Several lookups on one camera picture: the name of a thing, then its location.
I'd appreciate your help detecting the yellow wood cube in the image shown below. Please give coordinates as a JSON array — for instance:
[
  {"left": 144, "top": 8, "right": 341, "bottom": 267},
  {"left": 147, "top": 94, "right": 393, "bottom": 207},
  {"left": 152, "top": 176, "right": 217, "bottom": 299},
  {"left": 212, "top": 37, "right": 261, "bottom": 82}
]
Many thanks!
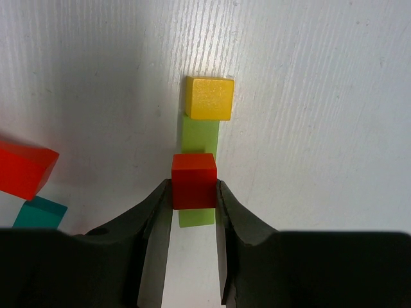
[{"left": 185, "top": 76, "right": 235, "bottom": 121}]

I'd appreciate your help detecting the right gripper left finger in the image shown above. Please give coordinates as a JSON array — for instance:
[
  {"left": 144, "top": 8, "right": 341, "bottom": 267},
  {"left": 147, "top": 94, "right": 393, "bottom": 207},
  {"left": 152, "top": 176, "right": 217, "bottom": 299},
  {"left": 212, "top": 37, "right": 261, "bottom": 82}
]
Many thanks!
[{"left": 1, "top": 180, "right": 173, "bottom": 307}]

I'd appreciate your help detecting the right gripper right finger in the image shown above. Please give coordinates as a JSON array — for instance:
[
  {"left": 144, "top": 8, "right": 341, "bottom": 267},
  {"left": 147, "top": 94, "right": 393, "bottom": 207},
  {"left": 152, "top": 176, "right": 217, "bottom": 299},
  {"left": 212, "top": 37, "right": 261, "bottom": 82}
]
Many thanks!
[{"left": 216, "top": 181, "right": 410, "bottom": 307}]

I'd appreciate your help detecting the long green wood block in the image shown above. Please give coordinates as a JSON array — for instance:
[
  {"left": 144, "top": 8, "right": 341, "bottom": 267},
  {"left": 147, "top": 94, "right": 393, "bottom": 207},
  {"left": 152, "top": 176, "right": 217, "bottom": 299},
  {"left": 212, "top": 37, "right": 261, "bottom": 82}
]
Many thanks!
[{"left": 179, "top": 114, "right": 220, "bottom": 228}]

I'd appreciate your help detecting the long red wood block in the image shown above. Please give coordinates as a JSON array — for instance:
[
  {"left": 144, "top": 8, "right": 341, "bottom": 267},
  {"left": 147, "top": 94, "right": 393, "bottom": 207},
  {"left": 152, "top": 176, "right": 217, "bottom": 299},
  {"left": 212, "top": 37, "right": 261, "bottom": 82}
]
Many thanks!
[{"left": 1, "top": 141, "right": 59, "bottom": 201}]

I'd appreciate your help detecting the teal long wood block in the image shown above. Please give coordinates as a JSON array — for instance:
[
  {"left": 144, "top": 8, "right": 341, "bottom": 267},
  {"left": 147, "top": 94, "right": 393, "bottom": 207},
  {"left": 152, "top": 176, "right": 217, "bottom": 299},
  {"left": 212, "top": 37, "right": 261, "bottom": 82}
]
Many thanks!
[{"left": 13, "top": 196, "right": 67, "bottom": 229}]

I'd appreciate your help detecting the small red wood cube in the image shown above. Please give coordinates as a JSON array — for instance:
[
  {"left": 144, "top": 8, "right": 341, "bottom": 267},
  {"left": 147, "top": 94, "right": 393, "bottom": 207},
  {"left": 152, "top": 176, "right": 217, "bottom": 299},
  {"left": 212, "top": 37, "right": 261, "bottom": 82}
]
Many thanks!
[{"left": 171, "top": 153, "right": 217, "bottom": 210}]

